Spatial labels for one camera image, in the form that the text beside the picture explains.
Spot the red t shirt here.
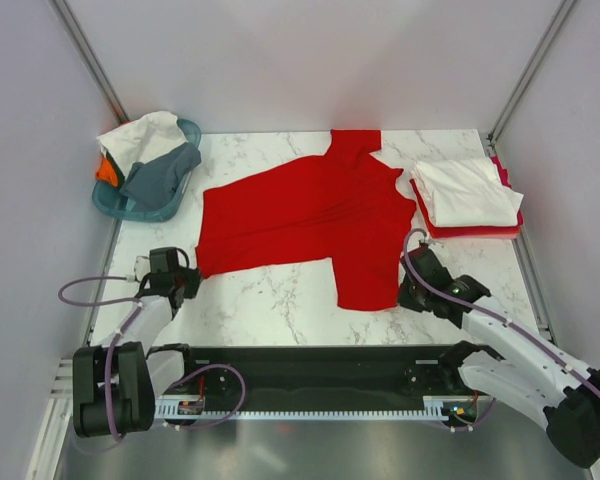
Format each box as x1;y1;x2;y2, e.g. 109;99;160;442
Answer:
196;130;417;311
410;179;523;239

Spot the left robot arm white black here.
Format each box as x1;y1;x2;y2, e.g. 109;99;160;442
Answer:
72;247;202;442

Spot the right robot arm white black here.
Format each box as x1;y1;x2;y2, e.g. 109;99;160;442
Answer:
398;243;600;468

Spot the folded red t shirt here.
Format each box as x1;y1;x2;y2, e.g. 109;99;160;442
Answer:
410;179;523;239

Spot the folded white t shirt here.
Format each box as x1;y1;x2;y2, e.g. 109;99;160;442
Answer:
411;157;523;228

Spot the grey blue t shirt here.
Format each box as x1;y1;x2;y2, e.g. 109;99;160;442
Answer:
120;142;201;212

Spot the teal plastic basket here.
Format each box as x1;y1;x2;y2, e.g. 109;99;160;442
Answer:
92;119;201;223

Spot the folded pink t shirt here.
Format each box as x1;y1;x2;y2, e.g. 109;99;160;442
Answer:
490;156;512;189

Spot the orange t shirt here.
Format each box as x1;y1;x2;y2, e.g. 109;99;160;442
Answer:
95;155;120;188

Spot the crumpled white t shirt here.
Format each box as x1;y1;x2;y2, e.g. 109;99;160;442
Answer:
97;111;187;175

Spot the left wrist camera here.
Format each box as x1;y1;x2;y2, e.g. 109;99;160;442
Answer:
132;255;151;282

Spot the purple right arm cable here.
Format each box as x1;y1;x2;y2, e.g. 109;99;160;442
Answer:
402;228;600;461

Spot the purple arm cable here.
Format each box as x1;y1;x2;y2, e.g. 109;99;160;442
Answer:
402;228;600;461
58;275;247;454

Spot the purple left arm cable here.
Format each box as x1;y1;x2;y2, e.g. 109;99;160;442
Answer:
58;275;247;454

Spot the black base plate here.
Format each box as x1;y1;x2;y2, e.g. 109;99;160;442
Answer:
162;344;473;411

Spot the right aluminium frame post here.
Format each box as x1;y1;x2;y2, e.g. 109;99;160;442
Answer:
481;0;580;152

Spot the aluminium frame post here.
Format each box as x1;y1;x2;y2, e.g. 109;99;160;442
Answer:
49;0;129;124
481;0;580;152

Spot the white slotted cable duct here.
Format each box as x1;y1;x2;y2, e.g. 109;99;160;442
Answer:
154;396;449;423

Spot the left aluminium frame post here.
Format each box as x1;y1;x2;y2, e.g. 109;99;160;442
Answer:
49;0;129;124

